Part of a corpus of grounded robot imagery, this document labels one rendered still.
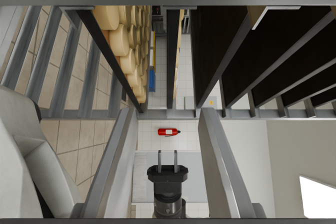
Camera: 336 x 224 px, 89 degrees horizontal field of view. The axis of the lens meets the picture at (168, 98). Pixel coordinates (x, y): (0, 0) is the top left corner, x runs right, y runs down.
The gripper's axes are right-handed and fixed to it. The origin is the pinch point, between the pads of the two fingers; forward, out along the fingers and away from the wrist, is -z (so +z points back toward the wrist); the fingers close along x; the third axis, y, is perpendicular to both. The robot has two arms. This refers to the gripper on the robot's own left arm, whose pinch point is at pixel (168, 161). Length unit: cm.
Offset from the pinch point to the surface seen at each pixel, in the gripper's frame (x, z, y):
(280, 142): 223, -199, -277
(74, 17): -9.2, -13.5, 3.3
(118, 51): -7.8, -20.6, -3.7
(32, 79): -45, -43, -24
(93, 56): -27, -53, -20
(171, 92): 0.8, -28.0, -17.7
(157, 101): -25, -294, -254
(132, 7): -7.3, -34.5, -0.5
